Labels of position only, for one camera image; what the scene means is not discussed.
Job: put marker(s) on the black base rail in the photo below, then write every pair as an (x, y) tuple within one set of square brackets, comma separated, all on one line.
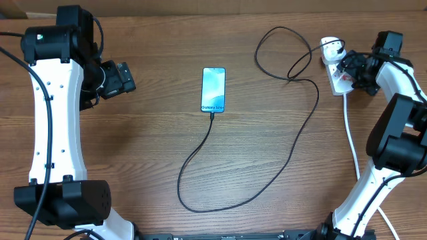
[(285, 235)]

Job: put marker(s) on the white charger plug adapter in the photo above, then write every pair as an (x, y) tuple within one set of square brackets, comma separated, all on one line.
[(333, 50)]

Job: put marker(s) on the Samsung Galaxy smartphone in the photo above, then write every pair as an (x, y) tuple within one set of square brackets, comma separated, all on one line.
[(213, 90)]

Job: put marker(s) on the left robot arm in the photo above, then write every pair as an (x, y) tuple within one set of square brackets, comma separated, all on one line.
[(69, 76)]

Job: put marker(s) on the white power strip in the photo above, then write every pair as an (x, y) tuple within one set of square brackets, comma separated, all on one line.
[(340, 82)]

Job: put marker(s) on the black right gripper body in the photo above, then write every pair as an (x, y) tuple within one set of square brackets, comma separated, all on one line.
[(362, 76)]

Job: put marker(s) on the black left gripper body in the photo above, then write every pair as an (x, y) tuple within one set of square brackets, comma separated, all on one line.
[(114, 82)]

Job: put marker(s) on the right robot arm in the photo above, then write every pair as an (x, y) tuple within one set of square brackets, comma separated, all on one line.
[(396, 146)]

